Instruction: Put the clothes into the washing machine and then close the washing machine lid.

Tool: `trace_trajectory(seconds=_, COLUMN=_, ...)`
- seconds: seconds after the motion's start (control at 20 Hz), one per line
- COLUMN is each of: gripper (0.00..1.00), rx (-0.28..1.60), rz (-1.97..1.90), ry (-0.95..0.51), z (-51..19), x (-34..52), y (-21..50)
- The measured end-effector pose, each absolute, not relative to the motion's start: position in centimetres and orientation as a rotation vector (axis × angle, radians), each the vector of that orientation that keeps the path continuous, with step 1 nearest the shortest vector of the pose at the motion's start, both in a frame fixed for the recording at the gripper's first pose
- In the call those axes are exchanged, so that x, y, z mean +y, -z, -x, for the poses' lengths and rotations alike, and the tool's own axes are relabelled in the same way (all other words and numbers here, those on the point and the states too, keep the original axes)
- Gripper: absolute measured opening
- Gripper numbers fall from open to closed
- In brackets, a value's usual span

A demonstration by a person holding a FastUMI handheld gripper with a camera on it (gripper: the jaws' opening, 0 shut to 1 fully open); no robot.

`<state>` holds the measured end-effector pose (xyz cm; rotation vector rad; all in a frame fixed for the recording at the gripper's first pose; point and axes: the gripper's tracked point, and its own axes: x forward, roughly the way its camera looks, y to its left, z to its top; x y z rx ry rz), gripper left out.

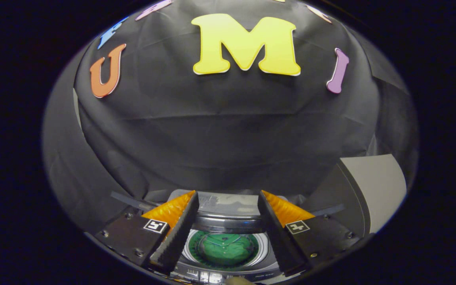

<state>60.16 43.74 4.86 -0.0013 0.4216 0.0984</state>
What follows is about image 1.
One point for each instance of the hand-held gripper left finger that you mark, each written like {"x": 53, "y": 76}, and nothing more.
{"x": 176, "y": 237}

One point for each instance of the dark grey washing machine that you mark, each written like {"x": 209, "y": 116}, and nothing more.
{"x": 228, "y": 204}

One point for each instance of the beige cabinet with dark top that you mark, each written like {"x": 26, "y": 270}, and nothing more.
{"x": 382, "y": 190}

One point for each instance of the green polo shirt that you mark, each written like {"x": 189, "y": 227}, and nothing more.
{"x": 228, "y": 249}

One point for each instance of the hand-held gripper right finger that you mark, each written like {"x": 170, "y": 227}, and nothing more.
{"x": 279, "y": 237}

